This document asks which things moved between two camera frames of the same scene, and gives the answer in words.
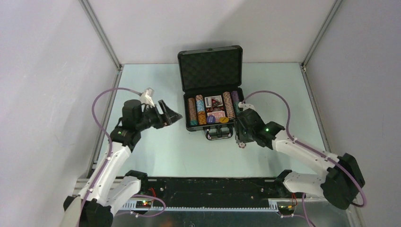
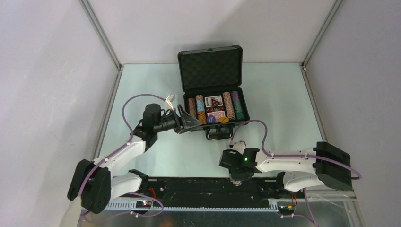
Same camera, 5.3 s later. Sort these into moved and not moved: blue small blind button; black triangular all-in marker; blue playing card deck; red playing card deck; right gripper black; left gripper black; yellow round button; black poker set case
Moved: right gripper black; left gripper black
Not moved: blue playing card deck; black poker set case; yellow round button; blue small blind button; red playing card deck; black triangular all-in marker
